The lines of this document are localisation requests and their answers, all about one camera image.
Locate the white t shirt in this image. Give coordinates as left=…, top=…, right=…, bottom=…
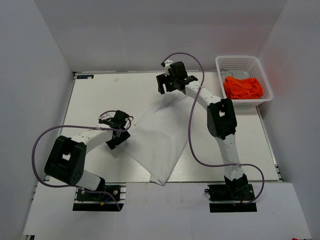
left=122, top=93, right=193, bottom=186

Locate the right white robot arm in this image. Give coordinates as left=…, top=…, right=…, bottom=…
left=156, top=60, right=248, bottom=200

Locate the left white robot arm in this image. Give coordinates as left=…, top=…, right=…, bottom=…
left=44, top=110, right=133, bottom=200

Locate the grey cloth in basket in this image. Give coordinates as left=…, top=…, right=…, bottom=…
left=220, top=69, right=250, bottom=82

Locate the blue label sticker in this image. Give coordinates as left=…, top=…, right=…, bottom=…
left=76, top=74, right=94, bottom=80

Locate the orange t shirt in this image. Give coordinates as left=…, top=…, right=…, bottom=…
left=223, top=76, right=264, bottom=100

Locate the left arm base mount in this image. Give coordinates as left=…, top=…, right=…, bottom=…
left=72, top=183, right=126, bottom=212

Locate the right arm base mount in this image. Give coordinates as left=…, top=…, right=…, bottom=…
left=204, top=174, right=257, bottom=213

